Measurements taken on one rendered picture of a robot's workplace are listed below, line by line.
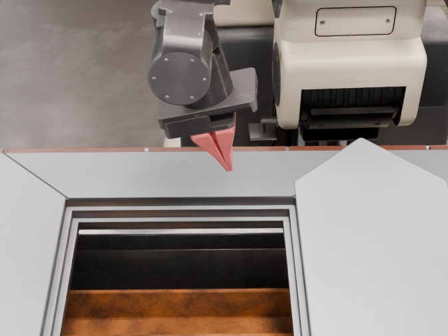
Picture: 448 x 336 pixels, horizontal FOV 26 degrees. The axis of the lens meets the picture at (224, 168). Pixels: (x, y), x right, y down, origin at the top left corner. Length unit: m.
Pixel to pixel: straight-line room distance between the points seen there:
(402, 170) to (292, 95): 0.38
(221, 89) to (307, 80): 0.54
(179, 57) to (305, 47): 0.65
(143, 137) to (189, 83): 1.82
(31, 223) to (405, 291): 0.41
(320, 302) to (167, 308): 0.27
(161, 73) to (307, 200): 0.31
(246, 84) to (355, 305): 0.25
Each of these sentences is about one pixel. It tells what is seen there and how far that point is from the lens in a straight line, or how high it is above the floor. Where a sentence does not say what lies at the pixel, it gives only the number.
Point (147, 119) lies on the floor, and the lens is 2.77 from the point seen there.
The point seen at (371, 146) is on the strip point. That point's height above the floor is 0.85.
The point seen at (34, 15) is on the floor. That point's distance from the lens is 3.35.
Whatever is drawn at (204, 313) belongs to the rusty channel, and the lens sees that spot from 1.21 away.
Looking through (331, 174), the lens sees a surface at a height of 0.85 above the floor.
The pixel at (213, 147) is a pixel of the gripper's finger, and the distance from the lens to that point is 1.01.
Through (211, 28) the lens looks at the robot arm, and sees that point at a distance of 0.95.
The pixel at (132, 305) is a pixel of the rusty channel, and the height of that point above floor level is 0.70.
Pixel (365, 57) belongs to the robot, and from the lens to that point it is 1.50.
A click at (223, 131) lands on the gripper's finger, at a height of 0.99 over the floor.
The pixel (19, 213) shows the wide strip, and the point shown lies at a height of 0.85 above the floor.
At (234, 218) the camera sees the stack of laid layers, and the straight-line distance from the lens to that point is 1.13.
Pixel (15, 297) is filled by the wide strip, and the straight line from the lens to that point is 1.02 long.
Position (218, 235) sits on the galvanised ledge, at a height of 0.68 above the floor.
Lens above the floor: 1.55
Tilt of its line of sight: 37 degrees down
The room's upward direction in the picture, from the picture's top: straight up
